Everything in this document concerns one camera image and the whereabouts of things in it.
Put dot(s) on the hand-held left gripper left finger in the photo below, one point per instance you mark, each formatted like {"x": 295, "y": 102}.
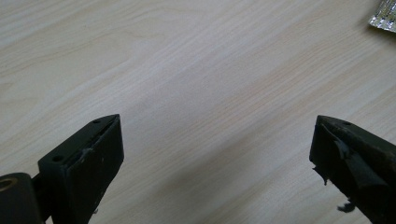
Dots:
{"x": 84, "y": 174}

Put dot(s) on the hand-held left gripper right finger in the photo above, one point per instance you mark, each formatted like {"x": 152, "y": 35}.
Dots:
{"x": 358, "y": 161}

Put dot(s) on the silver foil packet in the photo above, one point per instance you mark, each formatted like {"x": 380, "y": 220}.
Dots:
{"x": 386, "y": 15}

